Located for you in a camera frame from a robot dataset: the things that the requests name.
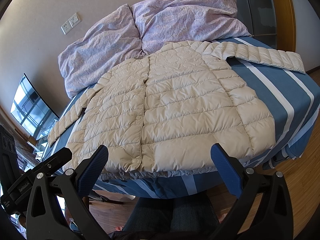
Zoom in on blue white striped bed sheet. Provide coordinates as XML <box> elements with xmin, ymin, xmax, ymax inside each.
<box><xmin>39</xmin><ymin>36</ymin><xmax>315</xmax><ymax>200</ymax></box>

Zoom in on beige quilted down jacket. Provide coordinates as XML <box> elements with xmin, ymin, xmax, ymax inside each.
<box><xmin>48</xmin><ymin>41</ymin><xmax>304</xmax><ymax>178</ymax></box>

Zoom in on lilac floral duvet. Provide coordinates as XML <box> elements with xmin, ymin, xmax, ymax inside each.
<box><xmin>58</xmin><ymin>0</ymin><xmax>249</xmax><ymax>98</ymax></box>

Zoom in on dark glass door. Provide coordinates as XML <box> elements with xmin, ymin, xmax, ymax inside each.
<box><xmin>237</xmin><ymin>0</ymin><xmax>277</xmax><ymax>49</ymax></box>

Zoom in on leaning wall mirror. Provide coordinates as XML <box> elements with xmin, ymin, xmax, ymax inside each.
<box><xmin>10</xmin><ymin>75</ymin><xmax>59</xmax><ymax>140</ymax></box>

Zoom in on white wall socket plate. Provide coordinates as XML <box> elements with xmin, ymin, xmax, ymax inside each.
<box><xmin>61</xmin><ymin>12</ymin><xmax>81</xmax><ymax>35</ymax></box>

